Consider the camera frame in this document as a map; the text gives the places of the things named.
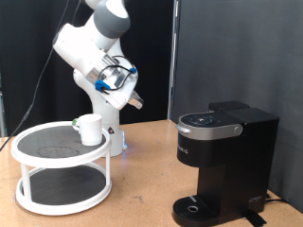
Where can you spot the black Keurig coffee machine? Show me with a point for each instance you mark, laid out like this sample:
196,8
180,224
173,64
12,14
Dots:
233,164

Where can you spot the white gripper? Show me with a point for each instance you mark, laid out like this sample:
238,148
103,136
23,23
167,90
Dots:
121,91

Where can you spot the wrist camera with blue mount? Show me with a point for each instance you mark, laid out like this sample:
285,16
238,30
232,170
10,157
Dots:
101,85

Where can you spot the white two-tier turntable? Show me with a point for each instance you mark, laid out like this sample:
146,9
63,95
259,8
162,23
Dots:
63,186

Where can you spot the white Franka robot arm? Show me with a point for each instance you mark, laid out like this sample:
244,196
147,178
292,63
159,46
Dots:
79,47

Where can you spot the grey metal frame pole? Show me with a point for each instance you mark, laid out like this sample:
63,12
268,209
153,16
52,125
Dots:
173,47

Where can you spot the grey backdrop curtain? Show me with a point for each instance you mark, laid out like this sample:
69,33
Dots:
252,47

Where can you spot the white mug with green tape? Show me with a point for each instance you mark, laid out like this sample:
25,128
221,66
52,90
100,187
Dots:
91,130

